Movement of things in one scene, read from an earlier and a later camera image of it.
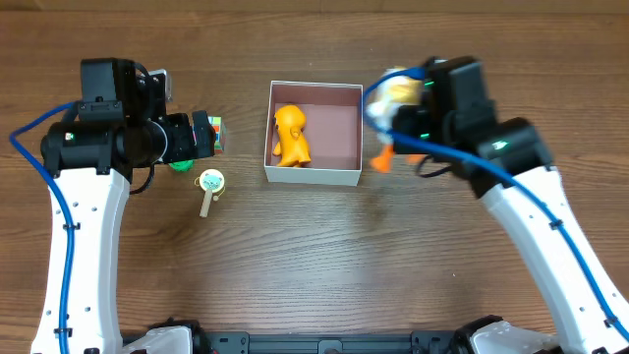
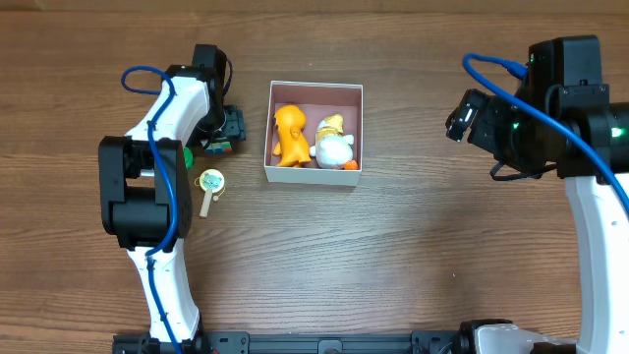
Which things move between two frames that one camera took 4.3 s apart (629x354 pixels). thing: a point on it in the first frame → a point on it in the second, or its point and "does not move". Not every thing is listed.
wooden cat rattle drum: x=211 y=181 does not move
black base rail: x=216 y=341 does not move
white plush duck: x=382 y=108 → x=333 y=148
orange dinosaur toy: x=292 y=147 does not move
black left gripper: x=201 y=134 → x=234 y=126
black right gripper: x=408 y=124 → x=485 y=124
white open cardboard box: x=334 y=121 does not move
